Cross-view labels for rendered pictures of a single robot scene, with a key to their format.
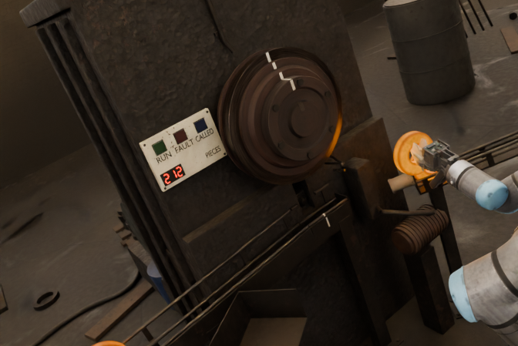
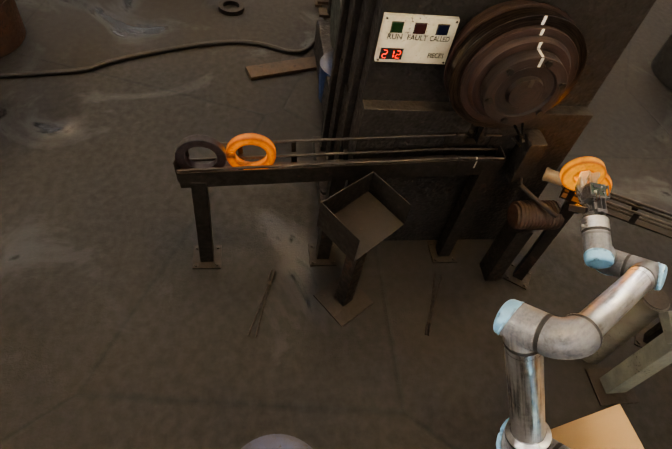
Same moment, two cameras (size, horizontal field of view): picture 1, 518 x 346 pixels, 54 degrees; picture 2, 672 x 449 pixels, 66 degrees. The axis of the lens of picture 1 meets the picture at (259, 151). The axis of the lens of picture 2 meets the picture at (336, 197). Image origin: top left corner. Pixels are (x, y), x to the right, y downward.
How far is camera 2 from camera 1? 0.46 m
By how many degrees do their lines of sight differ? 30
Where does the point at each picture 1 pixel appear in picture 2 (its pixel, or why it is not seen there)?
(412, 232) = (527, 216)
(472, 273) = (522, 315)
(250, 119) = (484, 62)
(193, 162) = (414, 54)
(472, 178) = (598, 238)
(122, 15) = not seen: outside the picture
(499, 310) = (516, 344)
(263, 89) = (515, 46)
